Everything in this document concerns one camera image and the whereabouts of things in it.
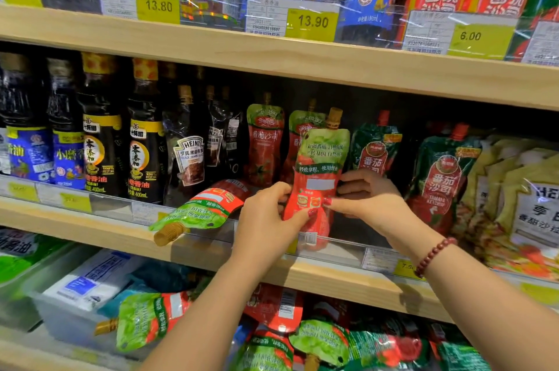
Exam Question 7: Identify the person's left hand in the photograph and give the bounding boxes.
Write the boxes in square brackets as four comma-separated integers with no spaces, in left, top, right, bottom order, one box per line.
[231,182,319,274]

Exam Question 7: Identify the person's right hand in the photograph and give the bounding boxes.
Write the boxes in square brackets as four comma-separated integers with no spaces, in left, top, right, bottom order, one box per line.
[325,169,443,266]

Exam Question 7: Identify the red green ketchup pouch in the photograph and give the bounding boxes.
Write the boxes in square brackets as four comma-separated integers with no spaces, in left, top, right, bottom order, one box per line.
[283,107,351,252]
[279,98,328,184]
[149,179,252,247]
[246,92,286,189]
[95,291,194,354]
[288,318,351,371]
[231,324,296,371]
[243,283,305,335]

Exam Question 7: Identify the person's left forearm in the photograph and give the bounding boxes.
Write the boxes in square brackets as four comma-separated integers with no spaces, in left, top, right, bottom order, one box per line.
[140,255,282,371]

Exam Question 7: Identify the person's right forearm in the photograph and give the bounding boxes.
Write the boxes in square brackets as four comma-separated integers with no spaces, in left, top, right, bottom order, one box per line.
[408,231,559,371]

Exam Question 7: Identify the dark green ketchup pouch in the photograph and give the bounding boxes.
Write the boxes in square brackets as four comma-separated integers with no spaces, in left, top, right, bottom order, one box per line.
[349,110,403,178]
[349,309,432,371]
[405,123,483,237]
[429,322,493,371]

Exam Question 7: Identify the black pepper sauce bottle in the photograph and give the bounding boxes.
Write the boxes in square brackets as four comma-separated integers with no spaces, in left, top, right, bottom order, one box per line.
[163,85,207,208]
[220,86,247,181]
[204,85,228,186]

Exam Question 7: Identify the pale yellow dressing pouch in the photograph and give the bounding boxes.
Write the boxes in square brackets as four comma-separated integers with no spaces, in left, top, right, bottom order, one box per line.
[453,135,520,249]
[480,147,559,262]
[485,163,559,283]

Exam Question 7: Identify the wooden shelf board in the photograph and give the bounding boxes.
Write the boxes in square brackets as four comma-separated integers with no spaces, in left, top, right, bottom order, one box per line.
[0,196,559,324]
[0,4,559,112]
[0,325,147,371]

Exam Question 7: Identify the teal plastic packet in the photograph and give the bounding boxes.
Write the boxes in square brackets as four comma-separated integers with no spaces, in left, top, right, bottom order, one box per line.
[98,259,201,320]

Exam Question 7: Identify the yellow label dark oil bottle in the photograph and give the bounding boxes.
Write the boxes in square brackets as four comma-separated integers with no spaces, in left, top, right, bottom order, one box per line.
[127,58,167,205]
[78,52,128,198]

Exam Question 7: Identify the white packet with blue label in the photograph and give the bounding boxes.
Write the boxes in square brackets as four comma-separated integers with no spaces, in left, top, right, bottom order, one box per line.
[43,249,147,313]

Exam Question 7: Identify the blue label sesame oil bottle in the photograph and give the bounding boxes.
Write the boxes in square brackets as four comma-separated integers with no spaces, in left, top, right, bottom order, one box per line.
[0,52,56,184]
[46,58,87,191]

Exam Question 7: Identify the large green red pouch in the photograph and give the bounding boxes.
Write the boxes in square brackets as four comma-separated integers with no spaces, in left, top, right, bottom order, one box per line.
[506,0,559,65]

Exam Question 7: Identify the clear plastic bin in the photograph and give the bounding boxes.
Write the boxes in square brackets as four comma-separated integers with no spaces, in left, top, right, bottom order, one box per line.
[0,243,149,359]

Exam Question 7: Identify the green sauce packet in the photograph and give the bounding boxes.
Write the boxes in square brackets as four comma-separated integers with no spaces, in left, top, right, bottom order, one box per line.
[0,228,68,285]

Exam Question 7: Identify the red bead bracelet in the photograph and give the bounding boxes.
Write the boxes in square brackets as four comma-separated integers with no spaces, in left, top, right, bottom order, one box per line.
[414,237,458,279]

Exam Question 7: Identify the clear plastic shelf rail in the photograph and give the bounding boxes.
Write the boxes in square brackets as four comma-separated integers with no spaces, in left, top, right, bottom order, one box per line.
[0,0,559,67]
[0,174,559,310]

